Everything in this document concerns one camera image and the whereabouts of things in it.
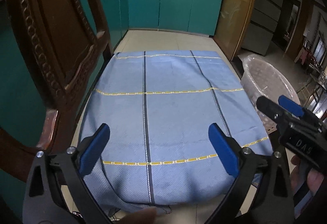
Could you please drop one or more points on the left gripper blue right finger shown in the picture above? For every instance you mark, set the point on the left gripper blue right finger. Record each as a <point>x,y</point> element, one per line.
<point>226,148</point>

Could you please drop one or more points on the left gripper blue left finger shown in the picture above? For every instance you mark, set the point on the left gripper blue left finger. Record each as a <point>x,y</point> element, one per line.
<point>90,149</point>

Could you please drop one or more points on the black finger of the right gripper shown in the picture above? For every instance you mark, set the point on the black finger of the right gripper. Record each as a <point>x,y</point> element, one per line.
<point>274,111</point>

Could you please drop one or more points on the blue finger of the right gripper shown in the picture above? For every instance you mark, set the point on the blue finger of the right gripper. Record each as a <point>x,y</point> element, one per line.
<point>290,106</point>

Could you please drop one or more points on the white plastic trash basket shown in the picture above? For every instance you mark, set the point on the white plastic trash basket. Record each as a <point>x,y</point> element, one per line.
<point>260,78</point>

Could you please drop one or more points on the teal kitchen cabinets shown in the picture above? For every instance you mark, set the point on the teal kitchen cabinets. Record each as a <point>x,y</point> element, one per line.
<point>23,112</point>

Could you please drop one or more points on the person's right hand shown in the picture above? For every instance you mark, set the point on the person's right hand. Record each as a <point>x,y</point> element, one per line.
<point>314,178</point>

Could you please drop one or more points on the person's left hand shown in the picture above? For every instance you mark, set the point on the person's left hand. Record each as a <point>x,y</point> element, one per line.
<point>144,216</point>

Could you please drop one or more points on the blue checked tablecloth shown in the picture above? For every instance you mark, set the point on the blue checked tablecloth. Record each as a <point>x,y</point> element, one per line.
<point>159,107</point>

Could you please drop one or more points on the grey refrigerator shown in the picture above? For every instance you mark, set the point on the grey refrigerator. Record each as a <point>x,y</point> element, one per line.
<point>263,23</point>

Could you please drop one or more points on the carved dark wooden chair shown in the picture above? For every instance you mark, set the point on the carved dark wooden chair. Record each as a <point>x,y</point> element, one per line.
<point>61,51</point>

